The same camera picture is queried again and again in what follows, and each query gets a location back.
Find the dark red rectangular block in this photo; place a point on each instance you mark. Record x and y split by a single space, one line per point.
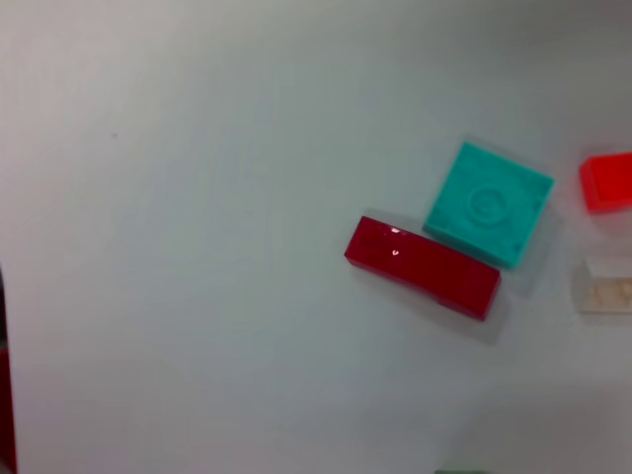
419 266

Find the teal square block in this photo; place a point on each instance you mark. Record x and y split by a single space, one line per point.
486 207

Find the green rectangular block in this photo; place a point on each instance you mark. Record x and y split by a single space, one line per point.
459 472

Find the clear white plastic block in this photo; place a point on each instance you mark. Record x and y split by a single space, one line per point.
607 291

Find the small red square block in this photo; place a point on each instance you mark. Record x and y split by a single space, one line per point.
609 182

